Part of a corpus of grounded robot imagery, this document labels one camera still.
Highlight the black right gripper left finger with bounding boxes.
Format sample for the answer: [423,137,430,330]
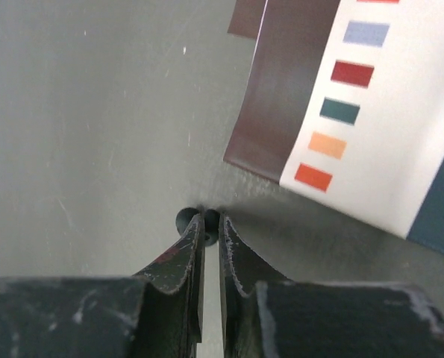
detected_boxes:
[0,215,205,357]

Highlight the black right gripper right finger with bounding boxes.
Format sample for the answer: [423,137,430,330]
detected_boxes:
[219,215,444,357]

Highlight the black earbuds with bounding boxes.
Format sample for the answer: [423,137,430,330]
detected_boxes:
[175,207,220,247]

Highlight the colourful patterned placemat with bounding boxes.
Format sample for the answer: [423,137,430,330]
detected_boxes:
[224,1,444,254]

